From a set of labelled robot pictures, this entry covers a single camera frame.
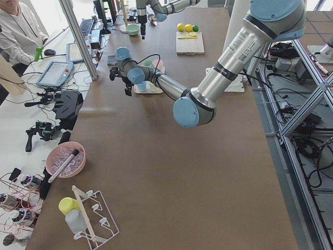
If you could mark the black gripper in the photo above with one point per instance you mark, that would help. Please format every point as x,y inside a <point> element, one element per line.
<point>126,84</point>
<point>142,20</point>

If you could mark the blue teach pendant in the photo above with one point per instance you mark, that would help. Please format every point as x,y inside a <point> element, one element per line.
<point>56,74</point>
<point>73,53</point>

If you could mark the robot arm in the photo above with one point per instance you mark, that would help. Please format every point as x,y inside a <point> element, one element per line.
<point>161,11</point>
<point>264,22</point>

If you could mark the black monitor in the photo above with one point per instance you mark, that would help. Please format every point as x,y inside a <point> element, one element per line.
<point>99,6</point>

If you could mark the black headset stand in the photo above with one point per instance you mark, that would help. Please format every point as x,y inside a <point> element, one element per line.
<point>66,108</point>

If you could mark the green lime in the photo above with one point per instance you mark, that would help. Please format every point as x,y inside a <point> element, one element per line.
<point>195,28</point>

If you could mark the grey folded cloth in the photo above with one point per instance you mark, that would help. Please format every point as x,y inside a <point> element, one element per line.
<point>111,60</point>

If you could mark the round wooden stand base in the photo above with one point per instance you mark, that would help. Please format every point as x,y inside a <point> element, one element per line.
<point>122,28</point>

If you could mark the whole yellow lemon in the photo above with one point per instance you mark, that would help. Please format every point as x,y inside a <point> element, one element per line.
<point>180,27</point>
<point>188,28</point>

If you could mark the white wire cup rack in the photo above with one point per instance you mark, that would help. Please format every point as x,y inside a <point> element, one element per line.
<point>101,225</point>

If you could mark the wooden cup tree pole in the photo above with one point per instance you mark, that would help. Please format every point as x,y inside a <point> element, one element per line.
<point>123,12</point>

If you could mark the pink cup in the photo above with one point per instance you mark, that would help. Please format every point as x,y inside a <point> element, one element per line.
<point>158,64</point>

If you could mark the grey cup on rack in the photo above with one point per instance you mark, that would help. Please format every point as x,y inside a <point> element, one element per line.
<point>75,221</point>

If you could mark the pink bowl with ice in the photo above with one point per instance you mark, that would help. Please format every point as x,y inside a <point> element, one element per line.
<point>60,154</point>

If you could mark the seated person white hoodie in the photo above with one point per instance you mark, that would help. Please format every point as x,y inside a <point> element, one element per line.
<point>21,34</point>

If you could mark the cream rabbit tray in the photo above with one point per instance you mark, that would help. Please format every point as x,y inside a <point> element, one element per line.
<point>149,89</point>

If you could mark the mint green cup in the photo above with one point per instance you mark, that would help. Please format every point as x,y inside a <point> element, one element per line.
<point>148,63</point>

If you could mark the cream white cup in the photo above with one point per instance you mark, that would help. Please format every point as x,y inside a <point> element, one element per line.
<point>155,89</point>

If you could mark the metal ice scoop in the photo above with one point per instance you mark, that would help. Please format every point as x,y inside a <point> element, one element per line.
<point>153,19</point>

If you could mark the mint green bowl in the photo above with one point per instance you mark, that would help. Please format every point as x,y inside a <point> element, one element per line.
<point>132,29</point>

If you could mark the wooden cutting board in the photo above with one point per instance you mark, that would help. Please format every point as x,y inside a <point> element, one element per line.
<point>189,46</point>

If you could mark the black keyboard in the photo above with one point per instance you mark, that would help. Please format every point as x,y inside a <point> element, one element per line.
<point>86,26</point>

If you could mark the aluminium frame post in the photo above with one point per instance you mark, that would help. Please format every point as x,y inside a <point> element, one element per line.
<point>67,9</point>

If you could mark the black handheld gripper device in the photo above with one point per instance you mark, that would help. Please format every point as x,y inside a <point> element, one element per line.
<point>48,97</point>

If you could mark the yellow plastic knife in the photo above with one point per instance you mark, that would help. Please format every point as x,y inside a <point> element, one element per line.
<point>186,37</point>

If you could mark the black computer mouse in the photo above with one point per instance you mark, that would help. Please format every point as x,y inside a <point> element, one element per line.
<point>49,52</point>

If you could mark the light blue cup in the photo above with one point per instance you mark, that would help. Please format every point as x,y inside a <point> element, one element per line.
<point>142,87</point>

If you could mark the metal muddler rod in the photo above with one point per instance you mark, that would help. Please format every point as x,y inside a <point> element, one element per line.
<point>63,166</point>

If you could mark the yellow cup on rack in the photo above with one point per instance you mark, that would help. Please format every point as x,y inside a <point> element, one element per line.
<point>67,204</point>

